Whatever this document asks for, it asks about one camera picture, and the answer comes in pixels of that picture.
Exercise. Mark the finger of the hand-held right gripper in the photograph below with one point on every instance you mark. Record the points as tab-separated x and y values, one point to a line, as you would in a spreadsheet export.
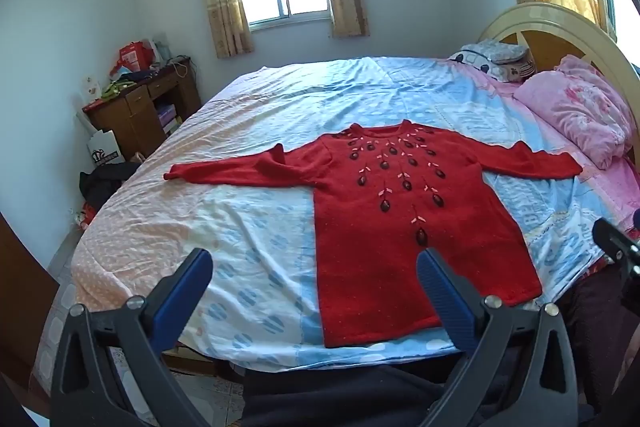
612	237

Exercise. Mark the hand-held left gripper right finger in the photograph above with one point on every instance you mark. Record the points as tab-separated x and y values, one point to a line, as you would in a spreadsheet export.
445	302

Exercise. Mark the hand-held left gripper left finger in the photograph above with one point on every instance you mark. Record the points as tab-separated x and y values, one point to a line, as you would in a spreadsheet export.
186	287

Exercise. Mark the red embroidered sweater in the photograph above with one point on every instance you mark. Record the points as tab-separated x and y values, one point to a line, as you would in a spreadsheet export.
375	237

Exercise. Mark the dark red garment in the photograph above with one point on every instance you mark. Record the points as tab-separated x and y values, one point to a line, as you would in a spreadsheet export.
600	322

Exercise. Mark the pink floral quilt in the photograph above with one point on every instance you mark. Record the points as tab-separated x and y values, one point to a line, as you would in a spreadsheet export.
575	112

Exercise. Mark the black bag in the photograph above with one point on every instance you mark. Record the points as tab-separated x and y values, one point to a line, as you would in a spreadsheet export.
105	184

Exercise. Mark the dark trousers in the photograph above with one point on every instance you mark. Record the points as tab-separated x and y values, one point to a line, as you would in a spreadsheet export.
350	397

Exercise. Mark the white paper bag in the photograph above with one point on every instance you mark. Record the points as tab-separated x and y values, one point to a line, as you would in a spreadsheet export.
105	148

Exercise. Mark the brown wooden door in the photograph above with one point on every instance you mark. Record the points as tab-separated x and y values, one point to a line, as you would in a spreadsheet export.
22	297

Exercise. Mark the purple boxes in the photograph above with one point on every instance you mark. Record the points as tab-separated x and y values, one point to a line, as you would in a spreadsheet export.
167	117

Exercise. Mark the brown wooden desk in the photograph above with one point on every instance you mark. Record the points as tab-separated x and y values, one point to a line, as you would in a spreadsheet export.
135	112

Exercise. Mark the bed with patterned sheet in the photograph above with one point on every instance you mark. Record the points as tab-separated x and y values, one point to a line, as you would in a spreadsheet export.
260	117

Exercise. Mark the white pillow with dark dots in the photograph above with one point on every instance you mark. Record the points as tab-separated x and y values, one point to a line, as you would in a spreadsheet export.
492	69

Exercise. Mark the green cloth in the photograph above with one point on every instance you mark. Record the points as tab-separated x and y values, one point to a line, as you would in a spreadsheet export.
115	88

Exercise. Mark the blue-grey patterned pillow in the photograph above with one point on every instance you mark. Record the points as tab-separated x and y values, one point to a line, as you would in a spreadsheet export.
500	51

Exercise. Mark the cream and wood headboard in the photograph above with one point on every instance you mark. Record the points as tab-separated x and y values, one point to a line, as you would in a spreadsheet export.
550	19

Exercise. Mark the red gift bag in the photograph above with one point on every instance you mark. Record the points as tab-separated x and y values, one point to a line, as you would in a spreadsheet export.
136	57

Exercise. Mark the pale teal bag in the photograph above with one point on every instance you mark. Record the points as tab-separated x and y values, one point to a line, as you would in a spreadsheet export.
162	49

